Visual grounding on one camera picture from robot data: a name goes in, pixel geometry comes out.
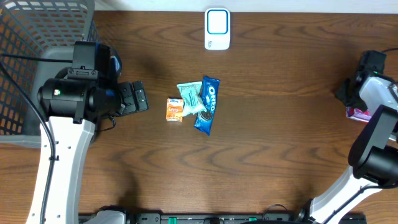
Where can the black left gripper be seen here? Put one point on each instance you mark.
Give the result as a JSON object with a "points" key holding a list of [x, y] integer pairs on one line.
{"points": [[125, 97]]}

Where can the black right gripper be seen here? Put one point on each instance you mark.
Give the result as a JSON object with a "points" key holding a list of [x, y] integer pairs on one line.
{"points": [[347, 94]]}

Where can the red purple liner packet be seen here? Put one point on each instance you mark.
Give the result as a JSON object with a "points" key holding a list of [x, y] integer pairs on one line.
{"points": [[358, 115]]}

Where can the orange snack packet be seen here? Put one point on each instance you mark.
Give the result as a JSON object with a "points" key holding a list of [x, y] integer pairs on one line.
{"points": [[174, 110]]}

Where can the mint green wipes packet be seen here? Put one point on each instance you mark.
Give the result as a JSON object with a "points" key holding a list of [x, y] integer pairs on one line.
{"points": [[190, 93]]}

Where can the blue oreo cookie pack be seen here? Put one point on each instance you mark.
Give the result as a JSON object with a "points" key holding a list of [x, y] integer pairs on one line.
{"points": [[209, 96]]}

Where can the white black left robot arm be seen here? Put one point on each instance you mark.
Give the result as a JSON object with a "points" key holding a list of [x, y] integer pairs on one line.
{"points": [[71, 104]]}

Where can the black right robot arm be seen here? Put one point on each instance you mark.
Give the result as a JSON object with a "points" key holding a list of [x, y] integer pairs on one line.
{"points": [[372, 163]]}

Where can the white barcode scanner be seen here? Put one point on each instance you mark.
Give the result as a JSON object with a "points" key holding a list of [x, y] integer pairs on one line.
{"points": [[217, 29]]}

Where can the dark grey plastic mesh basket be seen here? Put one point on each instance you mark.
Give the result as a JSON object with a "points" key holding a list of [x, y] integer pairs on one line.
{"points": [[40, 36]]}

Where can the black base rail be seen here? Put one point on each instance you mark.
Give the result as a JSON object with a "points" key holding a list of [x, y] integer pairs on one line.
{"points": [[156, 218]]}

